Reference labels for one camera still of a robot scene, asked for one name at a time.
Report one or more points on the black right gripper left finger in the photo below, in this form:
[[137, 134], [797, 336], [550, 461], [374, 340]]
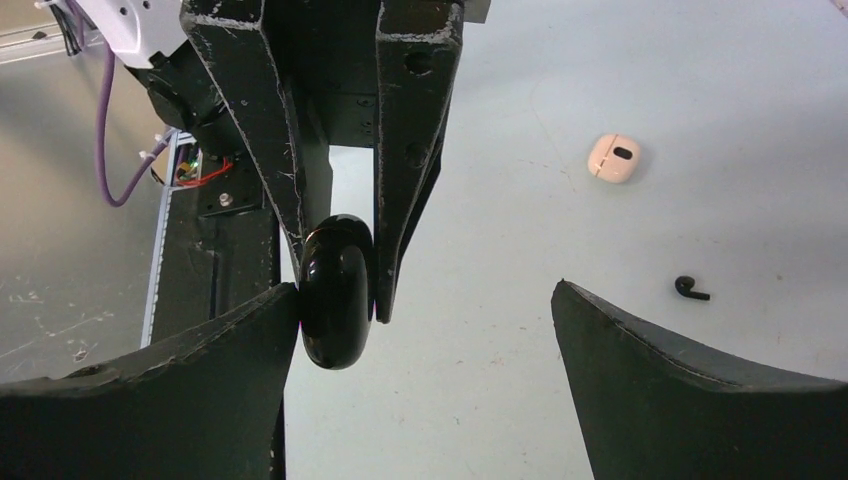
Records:
[[203, 404]]

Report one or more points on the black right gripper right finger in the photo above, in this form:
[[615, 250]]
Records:
[[654, 404]]

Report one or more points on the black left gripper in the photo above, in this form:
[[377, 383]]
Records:
[[339, 58]]

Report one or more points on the black earbud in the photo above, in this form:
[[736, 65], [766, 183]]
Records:
[[685, 287]]

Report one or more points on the black earbud charging case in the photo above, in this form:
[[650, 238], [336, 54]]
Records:
[[335, 288]]

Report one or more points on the white earbud charging case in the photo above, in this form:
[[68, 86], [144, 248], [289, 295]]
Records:
[[614, 158]]

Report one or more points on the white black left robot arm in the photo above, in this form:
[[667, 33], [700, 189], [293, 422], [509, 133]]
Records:
[[148, 38]]

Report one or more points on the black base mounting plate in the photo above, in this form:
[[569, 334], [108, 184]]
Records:
[[223, 243]]

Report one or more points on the left controller board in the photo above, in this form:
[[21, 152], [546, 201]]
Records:
[[186, 172]]

